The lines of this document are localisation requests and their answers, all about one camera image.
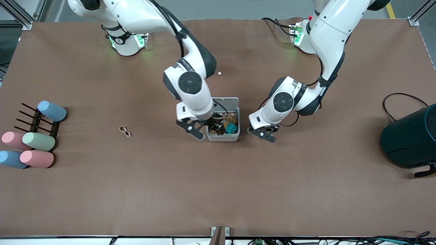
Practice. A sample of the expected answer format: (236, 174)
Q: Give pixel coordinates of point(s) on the black cup rack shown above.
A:
(35, 124)

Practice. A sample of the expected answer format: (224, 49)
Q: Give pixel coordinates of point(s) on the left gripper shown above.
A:
(274, 129)

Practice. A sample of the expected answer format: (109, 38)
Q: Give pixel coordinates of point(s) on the pink plastic cup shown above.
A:
(12, 139)
(36, 159)

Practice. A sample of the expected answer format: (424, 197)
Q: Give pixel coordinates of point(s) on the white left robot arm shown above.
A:
(330, 30)

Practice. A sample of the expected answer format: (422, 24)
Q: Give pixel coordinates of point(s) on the dark teal round container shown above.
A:
(408, 139)

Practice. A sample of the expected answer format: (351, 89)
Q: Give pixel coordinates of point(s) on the green plastic cup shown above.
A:
(39, 141)

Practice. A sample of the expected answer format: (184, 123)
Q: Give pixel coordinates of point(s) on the teal trash piece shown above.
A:
(231, 128)

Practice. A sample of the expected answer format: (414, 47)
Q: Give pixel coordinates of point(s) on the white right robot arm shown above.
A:
(136, 17)

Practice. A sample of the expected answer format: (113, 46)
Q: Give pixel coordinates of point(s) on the white rubber band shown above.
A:
(125, 131)

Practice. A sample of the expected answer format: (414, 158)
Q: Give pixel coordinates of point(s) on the white lidded trash bin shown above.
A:
(223, 137)

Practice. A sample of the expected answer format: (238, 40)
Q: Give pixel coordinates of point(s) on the brown paper table mat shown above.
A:
(170, 187)

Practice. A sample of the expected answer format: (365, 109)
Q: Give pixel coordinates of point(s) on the metal bracket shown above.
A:
(219, 234)

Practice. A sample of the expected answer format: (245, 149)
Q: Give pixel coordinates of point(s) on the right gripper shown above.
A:
(215, 123)

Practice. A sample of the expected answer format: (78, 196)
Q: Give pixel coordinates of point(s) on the green connector plug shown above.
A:
(259, 242)

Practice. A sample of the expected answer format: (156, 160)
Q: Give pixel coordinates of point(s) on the blue plastic cup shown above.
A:
(10, 159)
(52, 111)

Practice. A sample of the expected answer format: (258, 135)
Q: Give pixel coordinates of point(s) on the aluminium frame profile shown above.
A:
(415, 21)
(24, 21)

